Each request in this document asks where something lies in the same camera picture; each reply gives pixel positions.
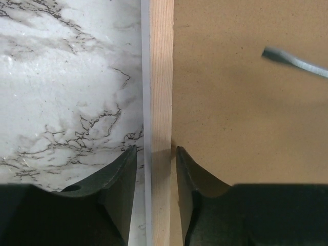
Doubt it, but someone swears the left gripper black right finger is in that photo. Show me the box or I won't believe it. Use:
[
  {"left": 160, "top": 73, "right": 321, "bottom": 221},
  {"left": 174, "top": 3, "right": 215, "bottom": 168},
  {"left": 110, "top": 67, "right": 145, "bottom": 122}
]
[{"left": 176, "top": 147, "right": 327, "bottom": 245}]

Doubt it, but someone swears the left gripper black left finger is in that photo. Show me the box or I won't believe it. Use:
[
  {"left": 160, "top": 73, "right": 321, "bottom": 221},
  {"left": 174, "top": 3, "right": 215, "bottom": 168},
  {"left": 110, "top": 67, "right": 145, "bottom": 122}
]
[{"left": 1, "top": 146, "right": 137, "bottom": 245}]

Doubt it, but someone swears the white picture frame with photo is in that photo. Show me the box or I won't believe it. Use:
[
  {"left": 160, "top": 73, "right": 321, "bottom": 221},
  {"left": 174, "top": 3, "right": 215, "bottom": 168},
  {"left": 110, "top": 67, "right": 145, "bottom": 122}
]
[{"left": 141, "top": 1, "right": 327, "bottom": 245}]

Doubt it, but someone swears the yellow black handled screwdriver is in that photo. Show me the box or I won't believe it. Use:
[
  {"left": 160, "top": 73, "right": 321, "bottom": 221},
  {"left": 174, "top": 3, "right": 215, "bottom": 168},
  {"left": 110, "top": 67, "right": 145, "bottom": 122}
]
[{"left": 261, "top": 47, "right": 328, "bottom": 78}]

